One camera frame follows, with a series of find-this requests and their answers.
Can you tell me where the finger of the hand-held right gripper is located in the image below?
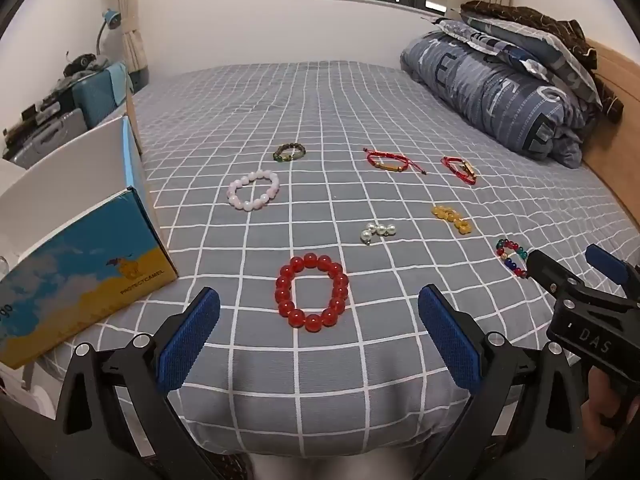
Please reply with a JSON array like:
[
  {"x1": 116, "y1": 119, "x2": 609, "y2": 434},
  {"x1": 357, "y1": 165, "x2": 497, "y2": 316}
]
[
  {"x1": 526, "y1": 249, "x2": 640, "y2": 376},
  {"x1": 586, "y1": 244, "x2": 640, "y2": 306}
]

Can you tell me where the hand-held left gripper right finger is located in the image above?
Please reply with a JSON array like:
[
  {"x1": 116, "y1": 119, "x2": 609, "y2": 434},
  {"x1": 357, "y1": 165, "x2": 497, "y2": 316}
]
[{"x1": 417, "y1": 284, "x2": 586, "y2": 480}]

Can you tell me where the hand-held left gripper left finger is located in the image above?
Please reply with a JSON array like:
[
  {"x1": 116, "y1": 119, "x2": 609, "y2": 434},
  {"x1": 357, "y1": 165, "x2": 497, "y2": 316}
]
[{"x1": 54, "y1": 286, "x2": 236, "y2": 480}]

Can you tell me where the multicoloured bead bracelet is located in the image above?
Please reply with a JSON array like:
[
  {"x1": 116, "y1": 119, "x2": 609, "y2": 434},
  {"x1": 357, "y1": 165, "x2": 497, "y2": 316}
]
[{"x1": 495, "y1": 238, "x2": 531, "y2": 279}]

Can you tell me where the blue and yellow cardboard box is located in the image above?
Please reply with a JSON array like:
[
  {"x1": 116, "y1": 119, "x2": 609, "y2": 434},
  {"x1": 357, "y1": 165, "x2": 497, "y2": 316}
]
[{"x1": 0, "y1": 91, "x2": 180, "y2": 368}]

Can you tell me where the white pearl bracelet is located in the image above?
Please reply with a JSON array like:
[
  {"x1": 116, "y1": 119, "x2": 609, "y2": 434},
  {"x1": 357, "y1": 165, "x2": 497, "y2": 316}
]
[{"x1": 360, "y1": 221, "x2": 397, "y2": 247}]

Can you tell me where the red bead bracelet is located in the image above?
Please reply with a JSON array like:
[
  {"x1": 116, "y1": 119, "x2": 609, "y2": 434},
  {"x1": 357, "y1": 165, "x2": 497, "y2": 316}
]
[{"x1": 274, "y1": 254, "x2": 350, "y2": 332}]

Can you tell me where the red string bracelet gold charm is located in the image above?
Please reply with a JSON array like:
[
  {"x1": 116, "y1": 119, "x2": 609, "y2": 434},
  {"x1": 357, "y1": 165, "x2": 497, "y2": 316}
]
[{"x1": 441, "y1": 156, "x2": 478, "y2": 187}]

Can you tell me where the person's right hand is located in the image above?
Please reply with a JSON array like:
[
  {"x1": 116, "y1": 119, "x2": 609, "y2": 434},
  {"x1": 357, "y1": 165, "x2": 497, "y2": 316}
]
[{"x1": 586, "y1": 366, "x2": 623, "y2": 431}]

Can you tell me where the white object beside bed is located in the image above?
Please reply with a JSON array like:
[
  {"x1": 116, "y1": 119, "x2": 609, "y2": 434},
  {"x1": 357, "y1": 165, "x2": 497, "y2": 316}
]
[{"x1": 0, "y1": 362, "x2": 58, "y2": 421}]

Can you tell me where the wooden headboard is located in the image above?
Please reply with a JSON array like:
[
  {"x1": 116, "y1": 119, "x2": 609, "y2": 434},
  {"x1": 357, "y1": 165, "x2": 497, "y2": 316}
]
[{"x1": 580, "y1": 35, "x2": 640, "y2": 231}]

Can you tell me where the folded blue grey duvet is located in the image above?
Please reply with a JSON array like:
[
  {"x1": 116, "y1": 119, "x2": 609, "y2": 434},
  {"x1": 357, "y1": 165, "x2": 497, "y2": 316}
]
[{"x1": 400, "y1": 32, "x2": 588, "y2": 170}]

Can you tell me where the grey suitcase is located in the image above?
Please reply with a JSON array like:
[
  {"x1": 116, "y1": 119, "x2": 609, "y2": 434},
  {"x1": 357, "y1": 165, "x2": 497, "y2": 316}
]
[{"x1": 10, "y1": 107, "x2": 88, "y2": 171}]

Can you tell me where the blue grey patterned pillow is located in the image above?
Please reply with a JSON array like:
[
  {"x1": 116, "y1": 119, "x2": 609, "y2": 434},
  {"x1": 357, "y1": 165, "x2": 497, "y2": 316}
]
[{"x1": 432, "y1": 15, "x2": 603, "y2": 108}]

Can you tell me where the brown patterned blanket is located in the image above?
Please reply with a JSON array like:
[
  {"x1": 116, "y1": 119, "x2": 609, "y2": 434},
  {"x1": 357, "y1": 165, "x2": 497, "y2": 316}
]
[{"x1": 460, "y1": 0, "x2": 626, "y2": 121}]

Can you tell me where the teal suitcase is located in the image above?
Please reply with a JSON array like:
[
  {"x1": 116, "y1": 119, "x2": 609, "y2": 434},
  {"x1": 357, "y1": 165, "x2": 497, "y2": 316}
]
[{"x1": 72, "y1": 62, "x2": 133, "y2": 131}]

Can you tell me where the bed with grey checked sheet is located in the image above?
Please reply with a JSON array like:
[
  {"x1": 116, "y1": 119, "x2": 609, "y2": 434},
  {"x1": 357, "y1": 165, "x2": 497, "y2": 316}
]
[{"x1": 42, "y1": 62, "x2": 640, "y2": 461}]

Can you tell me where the light blue cloth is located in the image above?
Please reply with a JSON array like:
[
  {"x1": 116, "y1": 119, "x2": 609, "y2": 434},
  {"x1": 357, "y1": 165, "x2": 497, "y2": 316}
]
[{"x1": 107, "y1": 62, "x2": 132, "y2": 106}]

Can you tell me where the black object on suitcase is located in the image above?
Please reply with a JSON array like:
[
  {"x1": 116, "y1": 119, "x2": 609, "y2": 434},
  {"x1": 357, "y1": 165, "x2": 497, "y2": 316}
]
[{"x1": 64, "y1": 52, "x2": 98, "y2": 78}]

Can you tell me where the blue desk lamp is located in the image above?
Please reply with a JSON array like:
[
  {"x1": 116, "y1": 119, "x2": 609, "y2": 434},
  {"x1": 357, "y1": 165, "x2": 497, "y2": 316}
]
[{"x1": 95, "y1": 8, "x2": 123, "y2": 58}]

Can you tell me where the yellow bead bracelet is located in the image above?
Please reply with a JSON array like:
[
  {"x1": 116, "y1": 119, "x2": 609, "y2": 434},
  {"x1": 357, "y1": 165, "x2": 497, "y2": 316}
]
[{"x1": 432, "y1": 204, "x2": 473, "y2": 235}]

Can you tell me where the pink bead bracelet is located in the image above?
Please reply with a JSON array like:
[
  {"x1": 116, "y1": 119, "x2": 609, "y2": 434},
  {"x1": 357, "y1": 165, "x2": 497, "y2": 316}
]
[{"x1": 227, "y1": 170, "x2": 281, "y2": 211}]

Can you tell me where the red string bracelet gold tube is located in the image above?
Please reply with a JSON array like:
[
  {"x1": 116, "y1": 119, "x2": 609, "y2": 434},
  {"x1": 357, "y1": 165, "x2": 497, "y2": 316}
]
[{"x1": 363, "y1": 148, "x2": 428, "y2": 176}]

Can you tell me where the brown and green bead bracelet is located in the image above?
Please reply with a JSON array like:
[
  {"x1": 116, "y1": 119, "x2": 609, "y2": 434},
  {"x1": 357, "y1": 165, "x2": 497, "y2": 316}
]
[{"x1": 273, "y1": 143, "x2": 307, "y2": 163}]

